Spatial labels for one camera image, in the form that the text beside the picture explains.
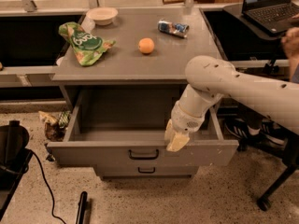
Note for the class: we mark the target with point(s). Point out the black sneaker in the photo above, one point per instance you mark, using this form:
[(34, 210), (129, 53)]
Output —
[(242, 130)]

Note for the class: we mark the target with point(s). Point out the white bowl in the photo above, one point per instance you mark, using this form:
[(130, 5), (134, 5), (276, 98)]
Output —
[(102, 15)]

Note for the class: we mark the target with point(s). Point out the grey drawer cabinet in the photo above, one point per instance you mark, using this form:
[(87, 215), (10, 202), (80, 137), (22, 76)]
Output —
[(124, 66)]

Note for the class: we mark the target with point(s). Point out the orange fruit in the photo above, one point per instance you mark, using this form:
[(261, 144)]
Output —
[(146, 45)]

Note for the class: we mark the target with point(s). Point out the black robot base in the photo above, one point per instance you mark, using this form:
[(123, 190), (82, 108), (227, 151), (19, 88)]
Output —
[(13, 160)]

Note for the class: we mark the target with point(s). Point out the pile of snack bags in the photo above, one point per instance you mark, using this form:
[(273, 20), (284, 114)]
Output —
[(54, 128)]

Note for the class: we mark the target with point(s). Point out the black cylinder on floor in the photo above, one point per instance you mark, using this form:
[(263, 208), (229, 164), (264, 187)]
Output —
[(81, 207)]

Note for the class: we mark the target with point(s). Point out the green chip bag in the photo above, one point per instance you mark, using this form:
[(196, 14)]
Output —
[(88, 48)]

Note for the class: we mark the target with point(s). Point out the grey drawer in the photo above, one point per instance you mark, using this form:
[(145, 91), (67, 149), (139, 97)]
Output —
[(117, 127), (132, 171)]

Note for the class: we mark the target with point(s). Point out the grey top drawer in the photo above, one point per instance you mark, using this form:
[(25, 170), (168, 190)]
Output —
[(117, 127)]

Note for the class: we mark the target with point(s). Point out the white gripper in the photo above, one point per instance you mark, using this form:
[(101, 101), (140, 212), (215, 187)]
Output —
[(184, 120)]

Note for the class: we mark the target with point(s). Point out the black laptop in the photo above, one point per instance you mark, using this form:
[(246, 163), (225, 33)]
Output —
[(275, 16)]

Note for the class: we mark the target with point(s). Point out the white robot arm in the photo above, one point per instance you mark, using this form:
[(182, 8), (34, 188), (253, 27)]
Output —
[(209, 79)]

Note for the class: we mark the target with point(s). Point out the person's hand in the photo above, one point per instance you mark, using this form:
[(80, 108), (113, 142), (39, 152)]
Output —
[(290, 43)]

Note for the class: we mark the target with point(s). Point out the grey bottom drawer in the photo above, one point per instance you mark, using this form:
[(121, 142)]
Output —
[(132, 171)]

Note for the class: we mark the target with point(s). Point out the wooden stick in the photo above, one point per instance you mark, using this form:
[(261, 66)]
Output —
[(167, 2)]

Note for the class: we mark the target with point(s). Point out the crushed blue soda can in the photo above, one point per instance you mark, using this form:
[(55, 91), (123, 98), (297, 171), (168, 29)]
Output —
[(173, 28)]

